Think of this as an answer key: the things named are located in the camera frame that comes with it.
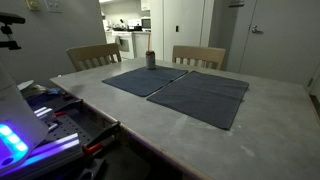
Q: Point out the red drinking straw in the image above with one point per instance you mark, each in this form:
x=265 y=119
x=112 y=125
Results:
x=148 y=45

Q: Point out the white robot base with LEDs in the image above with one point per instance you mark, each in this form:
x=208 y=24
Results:
x=21 y=130

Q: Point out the silver and red soda can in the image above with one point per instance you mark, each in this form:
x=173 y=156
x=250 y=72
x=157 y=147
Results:
x=150 y=60

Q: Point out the dark blue left placemat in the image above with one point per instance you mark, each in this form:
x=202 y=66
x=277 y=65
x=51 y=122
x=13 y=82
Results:
x=143 y=82

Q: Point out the dark grey right placemat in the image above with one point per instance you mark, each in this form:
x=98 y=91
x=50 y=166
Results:
x=208 y=98

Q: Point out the right wooden chair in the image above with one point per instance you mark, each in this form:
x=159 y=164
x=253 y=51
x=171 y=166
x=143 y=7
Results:
x=206 y=57

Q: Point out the wooden chair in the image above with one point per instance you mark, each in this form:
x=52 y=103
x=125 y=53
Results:
x=87 y=57
x=206 y=57

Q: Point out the white kitchen stove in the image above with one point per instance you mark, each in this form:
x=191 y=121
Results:
x=124 y=40

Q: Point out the left wooden chair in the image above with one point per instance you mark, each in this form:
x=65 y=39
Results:
x=87 y=57

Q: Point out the black perforated mounting board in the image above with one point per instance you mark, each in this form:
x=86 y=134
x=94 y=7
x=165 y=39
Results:
x=64 y=126

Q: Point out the black orange-handled clamp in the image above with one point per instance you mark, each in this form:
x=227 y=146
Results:
x=96 y=144

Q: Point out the aluminium extrusion rail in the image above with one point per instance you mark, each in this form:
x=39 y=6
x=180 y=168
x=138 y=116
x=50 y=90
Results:
x=47 y=158

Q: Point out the grey door with handle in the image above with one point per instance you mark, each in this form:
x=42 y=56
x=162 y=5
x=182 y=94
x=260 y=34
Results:
x=283 y=41

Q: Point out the white wall switch plate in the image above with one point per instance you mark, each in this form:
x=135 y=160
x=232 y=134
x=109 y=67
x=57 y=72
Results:
x=53 y=6

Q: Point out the black camera on mount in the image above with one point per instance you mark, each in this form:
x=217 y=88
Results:
x=8 y=19

